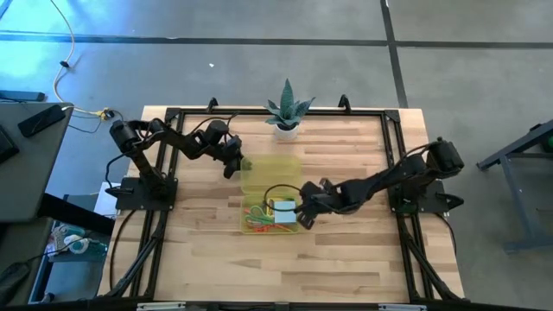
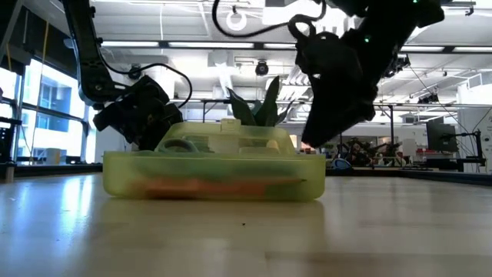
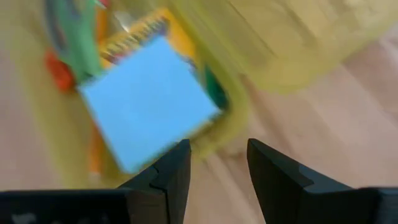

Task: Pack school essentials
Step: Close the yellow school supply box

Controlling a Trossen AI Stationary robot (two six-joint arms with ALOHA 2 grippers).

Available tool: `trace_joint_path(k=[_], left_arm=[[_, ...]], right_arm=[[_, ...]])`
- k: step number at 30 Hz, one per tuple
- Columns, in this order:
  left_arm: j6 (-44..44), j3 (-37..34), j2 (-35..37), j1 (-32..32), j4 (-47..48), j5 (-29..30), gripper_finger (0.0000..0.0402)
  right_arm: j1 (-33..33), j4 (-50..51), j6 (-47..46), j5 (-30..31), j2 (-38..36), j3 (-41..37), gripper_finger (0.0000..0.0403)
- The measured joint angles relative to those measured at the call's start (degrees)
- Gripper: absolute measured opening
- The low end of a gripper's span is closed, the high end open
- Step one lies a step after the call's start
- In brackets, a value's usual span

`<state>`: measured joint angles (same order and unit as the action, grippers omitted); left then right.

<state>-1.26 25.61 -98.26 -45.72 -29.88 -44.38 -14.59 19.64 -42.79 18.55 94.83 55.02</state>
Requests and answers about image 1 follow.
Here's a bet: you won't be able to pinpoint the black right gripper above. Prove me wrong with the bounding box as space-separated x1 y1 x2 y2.
297 180 338 231

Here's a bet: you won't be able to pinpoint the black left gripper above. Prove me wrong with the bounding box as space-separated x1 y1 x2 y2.
222 136 245 181

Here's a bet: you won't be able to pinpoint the blue sticky note pad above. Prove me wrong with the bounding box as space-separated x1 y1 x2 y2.
272 200 298 225

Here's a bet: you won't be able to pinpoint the yellow translucent pencil case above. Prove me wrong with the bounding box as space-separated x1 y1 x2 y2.
239 155 303 235

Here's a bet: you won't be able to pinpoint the green handled scissors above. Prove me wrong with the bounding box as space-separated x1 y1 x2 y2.
244 205 277 229

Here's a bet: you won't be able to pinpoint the white plant pot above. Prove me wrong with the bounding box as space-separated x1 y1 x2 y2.
274 123 300 142

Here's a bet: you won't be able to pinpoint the green spiky plant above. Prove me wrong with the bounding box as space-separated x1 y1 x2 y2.
264 78 315 130

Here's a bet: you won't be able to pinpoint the white paper sheet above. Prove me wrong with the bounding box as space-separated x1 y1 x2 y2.
92 181 118 217

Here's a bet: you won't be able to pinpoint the clear tape roll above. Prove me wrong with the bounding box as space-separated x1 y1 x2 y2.
64 235 91 256

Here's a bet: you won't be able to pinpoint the black phone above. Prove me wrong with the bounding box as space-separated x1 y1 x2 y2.
17 104 67 138

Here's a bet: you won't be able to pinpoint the blue storage bin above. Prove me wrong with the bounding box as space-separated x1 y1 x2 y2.
28 219 109 303

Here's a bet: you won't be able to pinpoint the dark grey desk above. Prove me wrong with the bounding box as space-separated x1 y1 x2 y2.
0 102 116 237

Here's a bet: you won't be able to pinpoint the grey metal table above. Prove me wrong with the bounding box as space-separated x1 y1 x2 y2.
477 119 553 254

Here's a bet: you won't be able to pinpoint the flat black floor device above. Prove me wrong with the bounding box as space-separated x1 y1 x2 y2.
0 89 47 103

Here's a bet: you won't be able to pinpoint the black keyboard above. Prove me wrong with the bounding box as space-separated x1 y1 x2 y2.
0 124 21 165

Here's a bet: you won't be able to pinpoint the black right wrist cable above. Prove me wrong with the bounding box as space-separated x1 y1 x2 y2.
263 184 304 213

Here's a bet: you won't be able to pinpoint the black aluminium table frame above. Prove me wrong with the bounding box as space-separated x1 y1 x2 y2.
101 105 466 303

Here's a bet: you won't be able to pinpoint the silver metal bracket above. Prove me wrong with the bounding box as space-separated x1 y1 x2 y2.
378 303 427 311
136 301 187 311

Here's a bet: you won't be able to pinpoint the cream floor cable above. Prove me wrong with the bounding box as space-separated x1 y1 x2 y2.
49 0 109 118

